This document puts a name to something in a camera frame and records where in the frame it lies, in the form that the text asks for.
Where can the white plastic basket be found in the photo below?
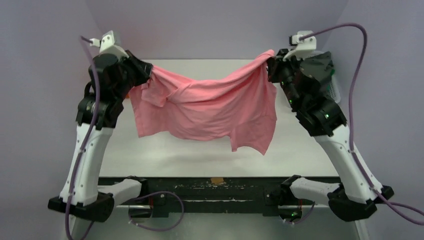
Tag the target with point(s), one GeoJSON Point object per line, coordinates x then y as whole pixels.
{"type": "Point", "coordinates": [333, 89]}

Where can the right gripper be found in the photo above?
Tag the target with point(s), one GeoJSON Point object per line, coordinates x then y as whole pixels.
{"type": "Point", "coordinates": [274, 68]}

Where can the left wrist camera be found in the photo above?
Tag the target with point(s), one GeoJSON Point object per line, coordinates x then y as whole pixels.
{"type": "Point", "coordinates": [109, 44]}

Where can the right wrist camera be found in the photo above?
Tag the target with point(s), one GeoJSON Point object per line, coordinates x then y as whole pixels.
{"type": "Point", "coordinates": [303, 45]}

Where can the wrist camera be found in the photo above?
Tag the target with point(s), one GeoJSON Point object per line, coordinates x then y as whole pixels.
{"type": "Point", "coordinates": [303, 45]}
{"type": "Point", "coordinates": [109, 44]}

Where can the brown tape piece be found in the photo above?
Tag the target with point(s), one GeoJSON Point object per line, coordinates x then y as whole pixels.
{"type": "Point", "coordinates": [217, 181]}

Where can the pink t shirt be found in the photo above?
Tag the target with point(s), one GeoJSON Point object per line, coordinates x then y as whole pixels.
{"type": "Point", "coordinates": [240, 106]}

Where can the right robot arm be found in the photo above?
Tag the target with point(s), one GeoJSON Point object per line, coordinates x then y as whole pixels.
{"type": "Point", "coordinates": [358, 193]}

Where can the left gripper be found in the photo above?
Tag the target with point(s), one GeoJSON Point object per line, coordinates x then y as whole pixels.
{"type": "Point", "coordinates": [142, 69]}

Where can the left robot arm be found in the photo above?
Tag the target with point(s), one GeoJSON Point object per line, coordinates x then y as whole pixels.
{"type": "Point", "coordinates": [96, 120]}

